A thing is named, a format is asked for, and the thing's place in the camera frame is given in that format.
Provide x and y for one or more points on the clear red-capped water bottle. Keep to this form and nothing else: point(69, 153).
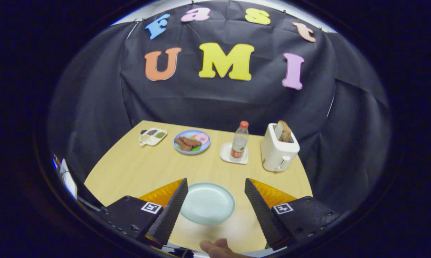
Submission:
point(238, 145)

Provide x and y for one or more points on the brown toy sausage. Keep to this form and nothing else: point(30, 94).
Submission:
point(183, 145)
point(191, 141)

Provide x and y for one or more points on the white square coaster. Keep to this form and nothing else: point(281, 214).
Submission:
point(225, 154)

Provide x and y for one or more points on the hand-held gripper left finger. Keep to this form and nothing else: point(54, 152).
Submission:
point(169, 215)

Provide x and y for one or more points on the cream white toaster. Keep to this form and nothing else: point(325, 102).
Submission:
point(276, 156)

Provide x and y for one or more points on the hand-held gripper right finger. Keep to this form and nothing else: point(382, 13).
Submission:
point(262, 215)

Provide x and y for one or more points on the pale green plate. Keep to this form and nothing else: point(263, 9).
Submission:
point(208, 204)

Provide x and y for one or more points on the blue food plate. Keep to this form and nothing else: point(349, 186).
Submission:
point(192, 151)

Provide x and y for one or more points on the pink toy ham slice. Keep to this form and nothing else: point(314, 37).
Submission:
point(202, 138)

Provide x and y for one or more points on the white divided sauce dish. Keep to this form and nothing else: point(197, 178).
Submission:
point(152, 137)

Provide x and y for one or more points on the toasted bread slice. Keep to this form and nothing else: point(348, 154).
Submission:
point(287, 134)
point(278, 129)

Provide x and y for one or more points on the black backdrop cloth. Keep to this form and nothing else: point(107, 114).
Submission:
point(215, 104)

